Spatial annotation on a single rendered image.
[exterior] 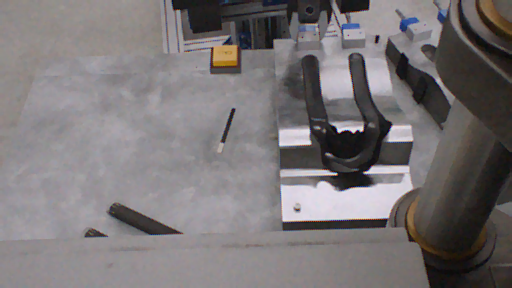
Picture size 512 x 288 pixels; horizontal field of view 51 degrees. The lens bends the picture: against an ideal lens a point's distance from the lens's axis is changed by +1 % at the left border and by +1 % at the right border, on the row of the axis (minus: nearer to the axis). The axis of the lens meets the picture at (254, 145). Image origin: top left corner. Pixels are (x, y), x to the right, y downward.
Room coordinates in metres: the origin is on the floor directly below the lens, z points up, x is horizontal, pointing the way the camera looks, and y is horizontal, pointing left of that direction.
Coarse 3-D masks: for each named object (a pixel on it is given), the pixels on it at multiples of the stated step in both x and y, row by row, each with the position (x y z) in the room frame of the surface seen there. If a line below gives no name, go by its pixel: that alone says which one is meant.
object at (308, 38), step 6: (306, 24) 1.07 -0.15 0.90; (300, 30) 1.04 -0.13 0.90; (306, 30) 1.04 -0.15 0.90; (312, 30) 1.04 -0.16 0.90; (300, 36) 1.00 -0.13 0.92; (306, 36) 1.00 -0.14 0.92; (312, 36) 1.00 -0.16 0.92; (318, 36) 1.00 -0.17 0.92; (300, 42) 0.99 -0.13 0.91; (306, 42) 0.99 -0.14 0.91; (312, 42) 0.99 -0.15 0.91; (318, 42) 0.98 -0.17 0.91; (300, 48) 0.99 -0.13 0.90; (306, 48) 0.99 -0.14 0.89; (312, 48) 0.99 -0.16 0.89; (318, 48) 0.98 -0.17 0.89
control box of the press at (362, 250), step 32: (0, 256) 0.16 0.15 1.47; (32, 256) 0.16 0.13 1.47; (64, 256) 0.15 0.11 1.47; (96, 256) 0.15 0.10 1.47; (128, 256) 0.15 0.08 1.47; (160, 256) 0.15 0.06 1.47; (192, 256) 0.15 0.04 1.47; (224, 256) 0.15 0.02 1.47; (256, 256) 0.15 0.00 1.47; (288, 256) 0.14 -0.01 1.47; (320, 256) 0.14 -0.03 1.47; (352, 256) 0.14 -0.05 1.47; (384, 256) 0.14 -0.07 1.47; (416, 256) 0.14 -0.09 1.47
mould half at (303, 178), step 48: (288, 48) 1.00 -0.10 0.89; (336, 48) 0.98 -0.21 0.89; (288, 96) 0.84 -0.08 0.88; (336, 96) 0.83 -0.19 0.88; (384, 96) 0.82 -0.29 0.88; (288, 144) 0.66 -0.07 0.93; (384, 144) 0.65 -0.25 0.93; (288, 192) 0.60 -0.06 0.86; (336, 192) 0.59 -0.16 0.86; (384, 192) 0.58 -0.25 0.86
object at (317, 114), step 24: (312, 72) 0.92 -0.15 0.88; (360, 72) 0.90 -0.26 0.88; (312, 96) 0.84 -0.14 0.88; (360, 96) 0.83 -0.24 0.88; (312, 120) 0.73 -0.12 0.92; (384, 120) 0.70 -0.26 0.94; (336, 144) 0.67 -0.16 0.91; (360, 144) 0.67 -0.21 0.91; (336, 168) 0.63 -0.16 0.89; (360, 168) 0.62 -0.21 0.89
